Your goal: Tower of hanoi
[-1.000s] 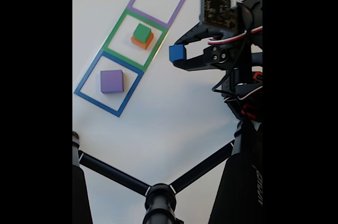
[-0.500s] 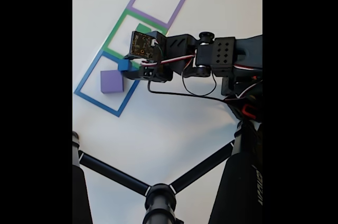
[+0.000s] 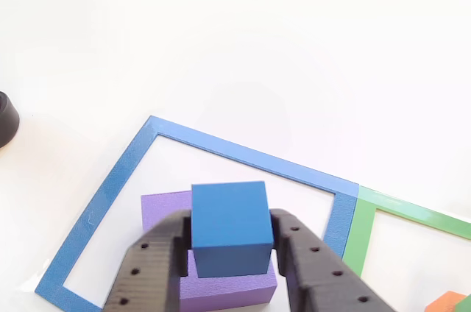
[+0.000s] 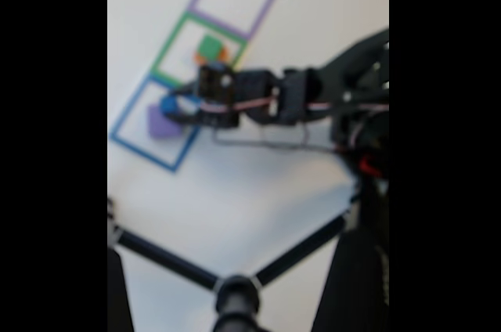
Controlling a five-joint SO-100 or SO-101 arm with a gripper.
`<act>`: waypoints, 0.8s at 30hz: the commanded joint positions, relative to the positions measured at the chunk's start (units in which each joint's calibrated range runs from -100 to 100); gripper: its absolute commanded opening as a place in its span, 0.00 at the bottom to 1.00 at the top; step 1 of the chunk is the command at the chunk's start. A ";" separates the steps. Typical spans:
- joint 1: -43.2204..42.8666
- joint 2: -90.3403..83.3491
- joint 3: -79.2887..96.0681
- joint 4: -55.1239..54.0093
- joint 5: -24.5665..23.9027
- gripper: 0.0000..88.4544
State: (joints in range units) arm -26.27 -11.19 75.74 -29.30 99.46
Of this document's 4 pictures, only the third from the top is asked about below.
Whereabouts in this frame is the purple square block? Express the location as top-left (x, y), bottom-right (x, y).
top-left (141, 190), bottom-right (278, 312)

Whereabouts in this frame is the small blue cube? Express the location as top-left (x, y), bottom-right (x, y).
top-left (191, 180), bottom-right (275, 279)

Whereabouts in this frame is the orange square block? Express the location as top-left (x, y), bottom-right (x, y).
top-left (424, 290), bottom-right (467, 312)

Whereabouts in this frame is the green square block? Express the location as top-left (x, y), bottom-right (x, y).
top-left (453, 293), bottom-right (471, 312)

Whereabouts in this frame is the green square frame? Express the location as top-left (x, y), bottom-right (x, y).
top-left (341, 185), bottom-right (471, 278)

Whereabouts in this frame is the blue square frame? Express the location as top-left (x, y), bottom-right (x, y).
top-left (35, 115), bottom-right (360, 312)

